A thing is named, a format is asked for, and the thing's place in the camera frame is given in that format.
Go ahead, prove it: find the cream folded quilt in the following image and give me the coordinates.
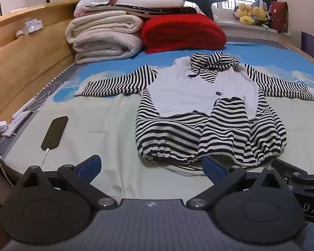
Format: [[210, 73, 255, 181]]
[[65, 14, 144, 65]]

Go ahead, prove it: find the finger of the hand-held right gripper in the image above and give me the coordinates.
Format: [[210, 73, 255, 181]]
[[273, 159, 314, 186]]

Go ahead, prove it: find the dark dotted folded cloth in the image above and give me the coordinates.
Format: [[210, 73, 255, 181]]
[[84, 5, 199, 19]]

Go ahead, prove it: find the white power strip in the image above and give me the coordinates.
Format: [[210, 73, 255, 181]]
[[3, 98, 38, 138]]

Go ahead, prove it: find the red cushion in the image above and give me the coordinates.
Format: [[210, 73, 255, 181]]
[[271, 1, 289, 34]]

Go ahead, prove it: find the white folded blanket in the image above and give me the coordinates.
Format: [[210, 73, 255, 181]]
[[115, 0, 186, 7]]

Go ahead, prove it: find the yellow plush bear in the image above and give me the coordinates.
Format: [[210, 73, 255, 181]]
[[251, 6, 268, 23]]

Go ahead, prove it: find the blue patterned bedsheet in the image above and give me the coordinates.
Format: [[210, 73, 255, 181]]
[[0, 42, 314, 202]]

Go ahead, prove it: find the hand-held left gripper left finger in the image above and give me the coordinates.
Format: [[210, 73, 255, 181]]
[[14, 155, 118, 210]]

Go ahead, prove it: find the white charging cable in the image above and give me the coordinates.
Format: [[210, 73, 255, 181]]
[[40, 148, 51, 169], [0, 141, 15, 186]]

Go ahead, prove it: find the red folded blanket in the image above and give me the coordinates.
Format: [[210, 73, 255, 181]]
[[141, 13, 227, 55]]

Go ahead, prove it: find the wooden bed headboard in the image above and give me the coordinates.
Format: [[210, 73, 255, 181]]
[[0, 0, 80, 126]]

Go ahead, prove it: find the yellow plush duck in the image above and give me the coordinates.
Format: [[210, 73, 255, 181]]
[[238, 3, 255, 26]]

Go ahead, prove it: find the black and white plush toy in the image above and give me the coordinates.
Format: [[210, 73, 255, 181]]
[[262, 12, 274, 29]]

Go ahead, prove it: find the tissue pack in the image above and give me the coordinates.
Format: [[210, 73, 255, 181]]
[[22, 18, 44, 35]]

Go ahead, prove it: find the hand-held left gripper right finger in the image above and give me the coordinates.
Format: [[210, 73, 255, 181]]
[[186, 156, 291, 210]]

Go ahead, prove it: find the black smartphone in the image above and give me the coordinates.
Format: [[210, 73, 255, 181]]
[[41, 116, 69, 151]]

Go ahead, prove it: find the striped hooded jacket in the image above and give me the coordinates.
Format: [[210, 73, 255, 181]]
[[74, 52, 314, 168]]

